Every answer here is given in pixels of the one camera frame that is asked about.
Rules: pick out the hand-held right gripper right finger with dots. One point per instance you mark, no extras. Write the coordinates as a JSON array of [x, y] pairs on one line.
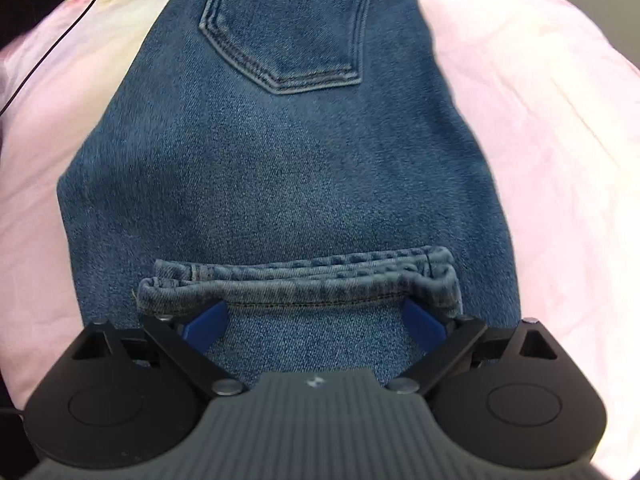
[[425, 325]]

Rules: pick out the pink floral blanket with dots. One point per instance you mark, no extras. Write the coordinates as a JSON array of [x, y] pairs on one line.
[[555, 185]]

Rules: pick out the blue denim pants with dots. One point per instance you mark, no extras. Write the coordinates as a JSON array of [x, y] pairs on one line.
[[290, 175]]

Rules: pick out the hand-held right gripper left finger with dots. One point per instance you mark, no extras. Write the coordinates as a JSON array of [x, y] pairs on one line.
[[205, 327]]

